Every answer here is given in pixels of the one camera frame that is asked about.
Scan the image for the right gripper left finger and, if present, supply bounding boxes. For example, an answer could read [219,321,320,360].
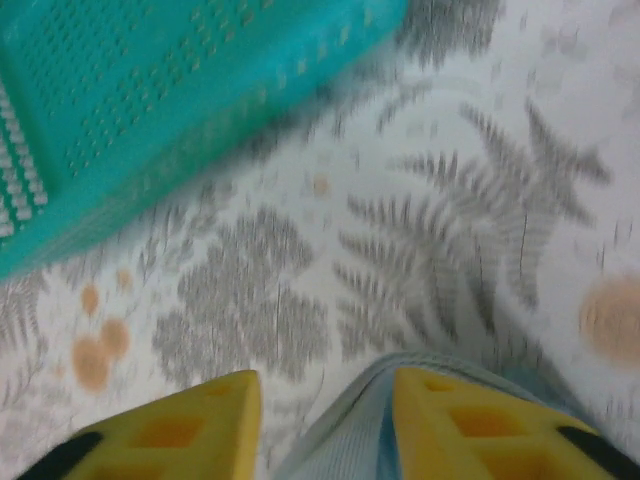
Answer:
[19,369,264,480]

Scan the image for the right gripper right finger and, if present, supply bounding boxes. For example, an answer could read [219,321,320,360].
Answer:
[394,367,626,480]

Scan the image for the light blue trousers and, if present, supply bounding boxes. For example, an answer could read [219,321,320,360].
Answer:
[272,352,576,480]

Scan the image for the teal plastic basket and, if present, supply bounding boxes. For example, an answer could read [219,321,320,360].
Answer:
[0,0,411,281]

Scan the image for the floral patterned table cover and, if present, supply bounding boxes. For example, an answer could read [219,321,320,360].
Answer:
[0,0,640,480]

